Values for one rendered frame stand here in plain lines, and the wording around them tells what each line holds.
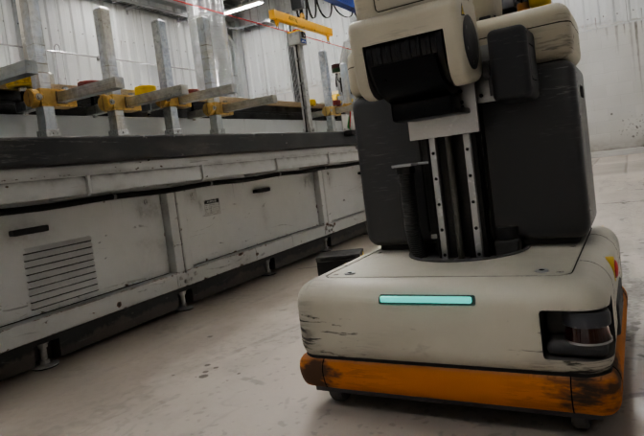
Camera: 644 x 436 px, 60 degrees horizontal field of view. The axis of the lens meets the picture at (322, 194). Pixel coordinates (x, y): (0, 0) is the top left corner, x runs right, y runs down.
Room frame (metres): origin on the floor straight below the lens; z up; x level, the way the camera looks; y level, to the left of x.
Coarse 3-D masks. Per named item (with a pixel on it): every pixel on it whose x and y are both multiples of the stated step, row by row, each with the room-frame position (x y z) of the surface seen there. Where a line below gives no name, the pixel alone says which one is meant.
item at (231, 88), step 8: (216, 88) 1.96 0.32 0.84; (224, 88) 1.94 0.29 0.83; (232, 88) 1.93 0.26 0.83; (184, 96) 2.03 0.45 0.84; (192, 96) 2.01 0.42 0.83; (200, 96) 1.99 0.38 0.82; (208, 96) 1.98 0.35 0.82; (216, 96) 1.97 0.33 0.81; (144, 104) 2.13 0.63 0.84; (152, 104) 2.11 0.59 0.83
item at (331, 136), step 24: (0, 144) 1.43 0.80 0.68; (24, 144) 1.49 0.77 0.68; (48, 144) 1.55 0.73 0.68; (72, 144) 1.61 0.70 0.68; (96, 144) 1.69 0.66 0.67; (120, 144) 1.76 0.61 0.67; (144, 144) 1.85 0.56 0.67; (168, 144) 1.95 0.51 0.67; (192, 144) 2.05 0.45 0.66; (216, 144) 2.17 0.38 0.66; (240, 144) 2.31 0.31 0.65; (264, 144) 2.46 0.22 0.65; (288, 144) 2.64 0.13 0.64; (312, 144) 2.84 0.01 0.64; (336, 144) 3.07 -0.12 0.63; (0, 168) 1.43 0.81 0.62
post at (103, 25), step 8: (96, 8) 1.80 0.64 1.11; (104, 8) 1.81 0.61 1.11; (96, 16) 1.80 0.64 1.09; (104, 16) 1.80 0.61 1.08; (96, 24) 1.80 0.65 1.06; (104, 24) 1.80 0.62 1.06; (96, 32) 1.81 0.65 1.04; (104, 32) 1.80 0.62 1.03; (104, 40) 1.79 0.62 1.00; (112, 40) 1.82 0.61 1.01; (104, 48) 1.79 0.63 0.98; (112, 48) 1.81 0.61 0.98; (104, 56) 1.80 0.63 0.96; (112, 56) 1.81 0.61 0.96; (104, 64) 1.80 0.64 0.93; (112, 64) 1.81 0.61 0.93; (104, 72) 1.80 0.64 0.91; (112, 72) 1.80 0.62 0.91; (112, 112) 1.80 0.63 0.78; (120, 112) 1.81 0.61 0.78; (112, 120) 1.80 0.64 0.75; (120, 120) 1.80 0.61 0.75; (112, 128) 1.80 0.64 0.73; (120, 128) 1.80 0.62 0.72
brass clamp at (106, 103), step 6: (102, 96) 1.78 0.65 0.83; (108, 96) 1.78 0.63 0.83; (114, 96) 1.79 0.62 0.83; (120, 96) 1.81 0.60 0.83; (126, 96) 1.83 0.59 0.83; (102, 102) 1.78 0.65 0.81; (108, 102) 1.77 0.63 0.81; (114, 102) 1.78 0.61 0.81; (120, 102) 1.80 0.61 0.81; (102, 108) 1.78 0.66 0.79; (108, 108) 1.78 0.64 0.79; (114, 108) 1.78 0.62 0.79; (120, 108) 1.80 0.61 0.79; (126, 108) 1.83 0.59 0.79; (132, 108) 1.85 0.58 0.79; (138, 108) 1.87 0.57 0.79
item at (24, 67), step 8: (16, 64) 1.28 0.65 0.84; (24, 64) 1.27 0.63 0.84; (32, 64) 1.28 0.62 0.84; (0, 72) 1.32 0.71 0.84; (8, 72) 1.30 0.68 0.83; (16, 72) 1.29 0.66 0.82; (24, 72) 1.27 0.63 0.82; (32, 72) 1.28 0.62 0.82; (0, 80) 1.32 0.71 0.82; (8, 80) 1.33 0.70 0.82
